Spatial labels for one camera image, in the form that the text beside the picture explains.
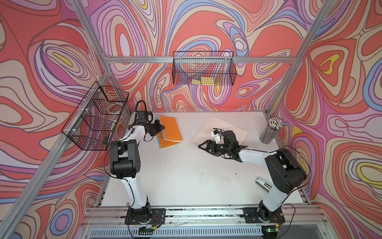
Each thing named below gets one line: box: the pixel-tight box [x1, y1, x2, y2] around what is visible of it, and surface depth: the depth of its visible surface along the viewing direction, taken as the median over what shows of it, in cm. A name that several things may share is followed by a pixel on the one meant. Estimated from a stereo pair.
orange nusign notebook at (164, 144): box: [156, 130, 182, 150], surface depth 101 cm
